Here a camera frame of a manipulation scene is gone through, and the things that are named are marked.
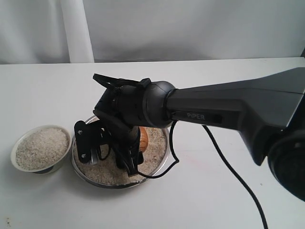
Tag rice in white bowl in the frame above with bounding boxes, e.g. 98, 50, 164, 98
15, 127, 70, 170

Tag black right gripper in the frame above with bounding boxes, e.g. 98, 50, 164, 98
93, 84, 148, 177

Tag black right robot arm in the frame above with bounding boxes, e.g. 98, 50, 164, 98
93, 67, 305, 199

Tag large steel basin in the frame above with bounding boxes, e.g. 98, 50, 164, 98
71, 114, 171, 189

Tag small white ceramic bowl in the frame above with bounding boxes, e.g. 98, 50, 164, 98
10, 125, 72, 174

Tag white backdrop curtain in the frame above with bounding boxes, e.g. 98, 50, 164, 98
0, 0, 305, 64

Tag brown wooden cup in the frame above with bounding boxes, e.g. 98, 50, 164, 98
139, 126, 149, 153

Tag rice in steel basin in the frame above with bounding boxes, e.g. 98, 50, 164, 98
72, 119, 167, 186

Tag black camera cable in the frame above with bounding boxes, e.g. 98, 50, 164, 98
97, 120, 269, 229

